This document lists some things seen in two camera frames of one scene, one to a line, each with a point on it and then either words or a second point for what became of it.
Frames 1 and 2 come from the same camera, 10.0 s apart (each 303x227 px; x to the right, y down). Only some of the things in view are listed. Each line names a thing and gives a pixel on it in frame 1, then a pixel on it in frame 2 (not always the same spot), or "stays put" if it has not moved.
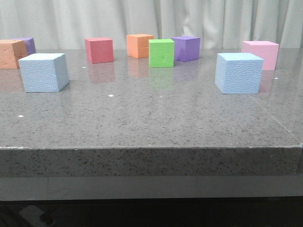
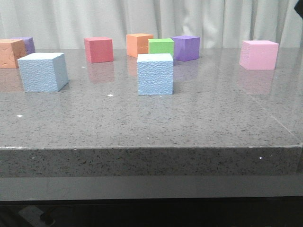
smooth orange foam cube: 138,45 stays put
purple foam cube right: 186,48 stays put
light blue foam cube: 238,73 -> 155,74
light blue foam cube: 44,72 stays put
